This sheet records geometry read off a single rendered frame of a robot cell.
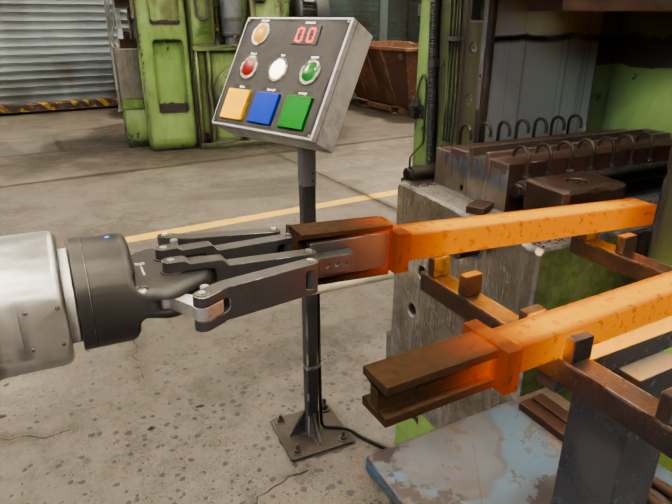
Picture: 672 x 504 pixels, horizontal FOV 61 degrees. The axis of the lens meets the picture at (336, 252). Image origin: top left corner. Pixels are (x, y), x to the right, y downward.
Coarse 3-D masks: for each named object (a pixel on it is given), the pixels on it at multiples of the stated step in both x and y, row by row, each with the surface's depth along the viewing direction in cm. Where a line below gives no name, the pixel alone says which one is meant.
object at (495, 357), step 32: (640, 288) 48; (544, 320) 43; (576, 320) 43; (608, 320) 43; (640, 320) 46; (416, 352) 38; (448, 352) 38; (480, 352) 38; (512, 352) 38; (544, 352) 41; (384, 384) 35; (416, 384) 35; (448, 384) 38; (480, 384) 39; (512, 384) 39; (384, 416) 35
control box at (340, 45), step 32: (288, 32) 131; (320, 32) 125; (352, 32) 121; (256, 64) 135; (288, 64) 129; (320, 64) 123; (352, 64) 124; (224, 96) 140; (320, 96) 121; (224, 128) 142; (256, 128) 131; (320, 128) 121
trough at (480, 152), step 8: (584, 136) 104; (592, 136) 105; (600, 136) 106; (616, 136) 108; (512, 144) 98; (520, 144) 99; (528, 144) 99; (536, 144) 100; (552, 144) 102; (480, 152) 96
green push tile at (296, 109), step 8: (288, 96) 126; (296, 96) 124; (288, 104) 125; (296, 104) 124; (304, 104) 122; (288, 112) 125; (296, 112) 123; (304, 112) 122; (280, 120) 126; (288, 120) 124; (296, 120) 123; (304, 120) 122; (288, 128) 124; (296, 128) 122
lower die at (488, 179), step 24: (480, 144) 102; (504, 144) 97; (576, 144) 98; (624, 144) 101; (648, 144) 101; (456, 168) 100; (480, 168) 94; (504, 168) 89; (552, 168) 91; (576, 168) 94; (600, 168) 96; (480, 192) 95; (504, 192) 89
